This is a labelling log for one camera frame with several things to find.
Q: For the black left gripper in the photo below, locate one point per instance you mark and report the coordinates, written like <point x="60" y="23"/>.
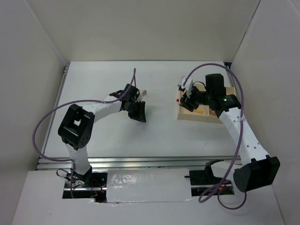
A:
<point x="140" y="116"/>

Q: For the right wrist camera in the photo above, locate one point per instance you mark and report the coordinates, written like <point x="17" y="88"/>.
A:
<point x="185" y="84"/>

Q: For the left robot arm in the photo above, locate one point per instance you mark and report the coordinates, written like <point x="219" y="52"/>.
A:
<point x="77" y="125"/>

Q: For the cream compartment organizer tray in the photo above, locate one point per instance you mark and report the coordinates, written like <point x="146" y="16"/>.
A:
<point x="202" y="114"/>

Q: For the pink orange highlighter marker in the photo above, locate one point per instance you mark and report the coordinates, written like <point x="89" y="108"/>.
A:
<point x="200" y="111"/>

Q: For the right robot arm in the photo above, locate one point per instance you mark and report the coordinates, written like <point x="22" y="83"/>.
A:
<point x="258" y="169"/>

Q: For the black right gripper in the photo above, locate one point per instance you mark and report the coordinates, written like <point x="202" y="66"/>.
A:
<point x="188" y="103"/>

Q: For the aluminium front rail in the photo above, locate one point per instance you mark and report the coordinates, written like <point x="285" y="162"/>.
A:
<point x="152" y="162"/>

